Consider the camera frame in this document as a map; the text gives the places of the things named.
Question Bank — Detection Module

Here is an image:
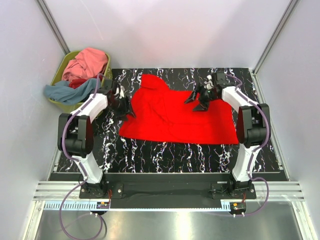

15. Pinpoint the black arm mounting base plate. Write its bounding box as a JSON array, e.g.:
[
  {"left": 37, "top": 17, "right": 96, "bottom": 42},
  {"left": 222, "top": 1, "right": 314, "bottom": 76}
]
[{"left": 79, "top": 173, "right": 257, "bottom": 200}]

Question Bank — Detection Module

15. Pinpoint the left aluminium frame post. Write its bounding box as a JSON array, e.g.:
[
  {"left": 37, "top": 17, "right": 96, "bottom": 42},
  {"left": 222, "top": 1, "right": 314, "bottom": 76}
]
[{"left": 35, "top": 0, "right": 70, "bottom": 55}]

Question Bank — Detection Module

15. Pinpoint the olive green laundry basket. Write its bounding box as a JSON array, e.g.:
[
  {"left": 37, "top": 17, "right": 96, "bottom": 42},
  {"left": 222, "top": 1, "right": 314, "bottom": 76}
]
[{"left": 48, "top": 50, "right": 113, "bottom": 113}]

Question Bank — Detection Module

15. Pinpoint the white slotted cable duct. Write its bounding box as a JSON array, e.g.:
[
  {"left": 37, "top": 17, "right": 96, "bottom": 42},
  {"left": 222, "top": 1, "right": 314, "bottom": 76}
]
[{"left": 44, "top": 200, "right": 231, "bottom": 212}]

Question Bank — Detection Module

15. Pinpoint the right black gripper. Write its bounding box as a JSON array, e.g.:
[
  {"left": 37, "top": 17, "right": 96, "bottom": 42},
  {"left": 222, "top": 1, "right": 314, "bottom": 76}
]
[{"left": 184, "top": 83, "right": 219, "bottom": 113}]

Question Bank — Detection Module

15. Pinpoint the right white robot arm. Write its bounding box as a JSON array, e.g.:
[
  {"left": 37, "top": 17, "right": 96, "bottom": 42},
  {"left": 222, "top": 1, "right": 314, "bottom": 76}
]
[{"left": 184, "top": 84, "right": 271, "bottom": 199}]

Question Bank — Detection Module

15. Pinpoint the dark red t shirt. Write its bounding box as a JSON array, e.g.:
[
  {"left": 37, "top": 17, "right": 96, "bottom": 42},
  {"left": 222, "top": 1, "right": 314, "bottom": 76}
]
[{"left": 68, "top": 74, "right": 103, "bottom": 89}]

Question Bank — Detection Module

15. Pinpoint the pink t shirt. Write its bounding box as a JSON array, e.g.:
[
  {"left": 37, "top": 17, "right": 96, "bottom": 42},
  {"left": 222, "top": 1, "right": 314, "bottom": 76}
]
[{"left": 61, "top": 47, "right": 109, "bottom": 82}]

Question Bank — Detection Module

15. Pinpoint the bright red t shirt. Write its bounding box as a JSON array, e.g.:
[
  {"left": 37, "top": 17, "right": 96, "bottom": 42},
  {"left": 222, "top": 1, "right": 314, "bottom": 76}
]
[{"left": 119, "top": 74, "right": 239, "bottom": 145}]

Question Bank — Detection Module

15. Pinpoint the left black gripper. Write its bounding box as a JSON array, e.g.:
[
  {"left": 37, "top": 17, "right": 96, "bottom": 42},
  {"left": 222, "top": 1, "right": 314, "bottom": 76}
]
[{"left": 108, "top": 96, "right": 136, "bottom": 122}]

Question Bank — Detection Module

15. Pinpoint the aluminium frame post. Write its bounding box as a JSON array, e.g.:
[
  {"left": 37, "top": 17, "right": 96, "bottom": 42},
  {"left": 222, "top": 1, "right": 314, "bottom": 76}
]
[
  {"left": 35, "top": 0, "right": 70, "bottom": 55},
  {"left": 252, "top": 0, "right": 300, "bottom": 75}
]

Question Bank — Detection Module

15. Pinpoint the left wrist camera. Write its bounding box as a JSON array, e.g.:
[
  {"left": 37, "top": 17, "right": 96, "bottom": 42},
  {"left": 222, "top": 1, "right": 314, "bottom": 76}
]
[{"left": 100, "top": 79, "right": 125, "bottom": 99}]

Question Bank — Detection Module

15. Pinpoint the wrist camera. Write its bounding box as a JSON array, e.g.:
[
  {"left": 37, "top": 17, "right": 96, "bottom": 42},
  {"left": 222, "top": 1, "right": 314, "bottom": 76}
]
[
  {"left": 100, "top": 79, "right": 125, "bottom": 99},
  {"left": 204, "top": 72, "right": 229, "bottom": 90}
]

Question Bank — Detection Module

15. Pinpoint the grey blue t shirt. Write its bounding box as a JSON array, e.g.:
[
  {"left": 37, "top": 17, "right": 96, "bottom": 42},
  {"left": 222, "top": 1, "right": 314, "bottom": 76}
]
[{"left": 43, "top": 78, "right": 97, "bottom": 106}]

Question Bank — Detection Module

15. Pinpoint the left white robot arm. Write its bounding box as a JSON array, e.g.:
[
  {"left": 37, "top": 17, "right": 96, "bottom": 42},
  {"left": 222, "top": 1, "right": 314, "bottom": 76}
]
[{"left": 57, "top": 91, "right": 135, "bottom": 198}]

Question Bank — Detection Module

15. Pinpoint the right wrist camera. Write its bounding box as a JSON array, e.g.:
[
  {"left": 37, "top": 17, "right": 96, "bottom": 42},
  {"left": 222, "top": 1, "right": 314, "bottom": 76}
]
[{"left": 204, "top": 72, "right": 229, "bottom": 90}]

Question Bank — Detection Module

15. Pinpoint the right aluminium frame post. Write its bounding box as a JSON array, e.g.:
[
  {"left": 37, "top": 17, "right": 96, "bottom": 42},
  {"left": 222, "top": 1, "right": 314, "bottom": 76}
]
[{"left": 252, "top": 0, "right": 300, "bottom": 75}]

